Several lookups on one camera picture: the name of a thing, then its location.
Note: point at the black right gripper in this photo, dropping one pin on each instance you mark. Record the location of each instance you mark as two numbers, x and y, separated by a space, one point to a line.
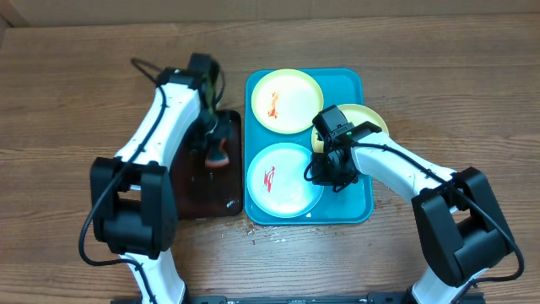
325 178

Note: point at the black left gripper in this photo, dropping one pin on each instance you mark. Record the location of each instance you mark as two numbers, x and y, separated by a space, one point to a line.
194 142

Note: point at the green orange sponge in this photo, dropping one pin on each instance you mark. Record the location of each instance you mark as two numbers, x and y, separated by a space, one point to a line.
217 155

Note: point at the yellow plate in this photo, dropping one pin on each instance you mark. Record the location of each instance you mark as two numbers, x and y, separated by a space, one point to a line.
356 114
286 100

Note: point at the light blue plate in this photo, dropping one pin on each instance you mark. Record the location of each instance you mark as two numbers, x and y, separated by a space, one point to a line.
276 184

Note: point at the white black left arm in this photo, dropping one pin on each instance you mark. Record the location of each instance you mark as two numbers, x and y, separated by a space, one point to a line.
133 206

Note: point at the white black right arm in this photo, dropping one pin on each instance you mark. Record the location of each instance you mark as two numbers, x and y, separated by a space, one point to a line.
464 236

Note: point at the black water tray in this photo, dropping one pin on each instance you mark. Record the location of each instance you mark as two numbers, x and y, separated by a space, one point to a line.
209 192

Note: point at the blue plastic tray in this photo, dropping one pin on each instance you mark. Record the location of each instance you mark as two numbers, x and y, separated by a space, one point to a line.
353 204

